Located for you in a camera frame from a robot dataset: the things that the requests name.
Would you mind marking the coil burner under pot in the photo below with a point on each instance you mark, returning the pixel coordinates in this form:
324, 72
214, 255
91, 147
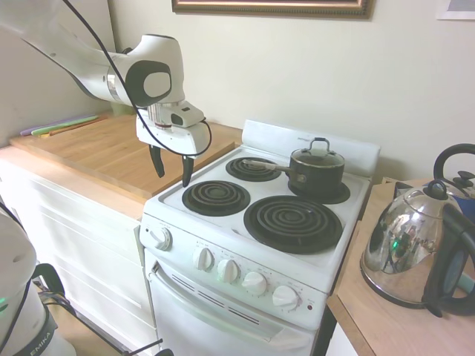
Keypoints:
343, 193

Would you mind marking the large coil burner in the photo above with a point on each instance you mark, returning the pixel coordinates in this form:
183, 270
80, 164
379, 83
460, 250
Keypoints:
293, 224

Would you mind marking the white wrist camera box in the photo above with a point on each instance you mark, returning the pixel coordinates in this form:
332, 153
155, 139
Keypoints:
185, 116

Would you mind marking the chrome electric kettle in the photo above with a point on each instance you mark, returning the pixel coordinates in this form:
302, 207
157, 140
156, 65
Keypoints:
404, 241

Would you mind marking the orange utensil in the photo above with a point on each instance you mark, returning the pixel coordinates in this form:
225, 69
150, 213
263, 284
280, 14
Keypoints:
85, 124

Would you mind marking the white stove knob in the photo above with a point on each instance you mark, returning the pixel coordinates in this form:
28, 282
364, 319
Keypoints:
160, 238
254, 283
203, 258
285, 297
228, 270

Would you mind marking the small coil burner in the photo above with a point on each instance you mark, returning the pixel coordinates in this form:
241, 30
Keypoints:
215, 198
252, 171

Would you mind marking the green utensil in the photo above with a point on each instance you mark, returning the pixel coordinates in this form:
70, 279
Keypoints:
55, 127

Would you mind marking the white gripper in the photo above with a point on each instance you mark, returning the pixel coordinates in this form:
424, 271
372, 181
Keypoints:
174, 141

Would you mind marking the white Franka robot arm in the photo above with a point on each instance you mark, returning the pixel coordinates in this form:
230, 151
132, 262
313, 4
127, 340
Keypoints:
156, 52

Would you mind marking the wooden cutting board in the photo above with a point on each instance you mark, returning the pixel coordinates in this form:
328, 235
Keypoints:
104, 155

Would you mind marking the purple utensil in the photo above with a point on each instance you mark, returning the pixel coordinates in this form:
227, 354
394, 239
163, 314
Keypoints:
44, 127

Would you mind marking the white kitchen cabinet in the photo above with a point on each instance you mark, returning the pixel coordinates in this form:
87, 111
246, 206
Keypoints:
92, 259

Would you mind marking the white electric stove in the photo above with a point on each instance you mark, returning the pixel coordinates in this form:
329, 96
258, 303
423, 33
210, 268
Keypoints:
237, 333

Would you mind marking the gold framed picture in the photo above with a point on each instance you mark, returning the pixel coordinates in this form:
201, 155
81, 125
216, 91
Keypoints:
274, 9

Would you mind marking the glass pot lid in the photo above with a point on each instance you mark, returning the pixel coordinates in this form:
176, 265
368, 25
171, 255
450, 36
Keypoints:
316, 158

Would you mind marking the white framed picture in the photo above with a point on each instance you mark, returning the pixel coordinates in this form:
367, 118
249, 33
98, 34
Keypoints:
458, 9

